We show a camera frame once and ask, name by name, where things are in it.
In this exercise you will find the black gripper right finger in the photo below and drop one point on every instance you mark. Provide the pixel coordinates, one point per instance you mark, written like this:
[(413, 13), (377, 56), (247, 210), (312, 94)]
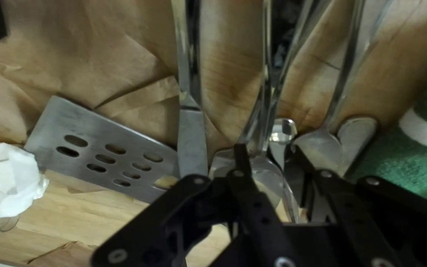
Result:
[(371, 222)]

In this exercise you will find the crumpled white tissue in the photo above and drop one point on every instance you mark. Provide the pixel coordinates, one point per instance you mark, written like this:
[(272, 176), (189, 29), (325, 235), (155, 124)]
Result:
[(8, 175)]

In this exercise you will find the green white striped towel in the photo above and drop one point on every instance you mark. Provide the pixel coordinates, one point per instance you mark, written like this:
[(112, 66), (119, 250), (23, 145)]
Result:
[(416, 148)]

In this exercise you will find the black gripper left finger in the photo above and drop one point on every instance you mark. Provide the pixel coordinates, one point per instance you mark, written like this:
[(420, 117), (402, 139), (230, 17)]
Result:
[(208, 222)]

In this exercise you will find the metal spoon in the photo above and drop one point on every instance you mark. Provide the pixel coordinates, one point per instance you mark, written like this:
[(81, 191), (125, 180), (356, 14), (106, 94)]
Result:
[(267, 97)]

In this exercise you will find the slotted metal spatula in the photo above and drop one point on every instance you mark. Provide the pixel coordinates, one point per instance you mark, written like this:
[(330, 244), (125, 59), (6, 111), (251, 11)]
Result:
[(100, 148)]

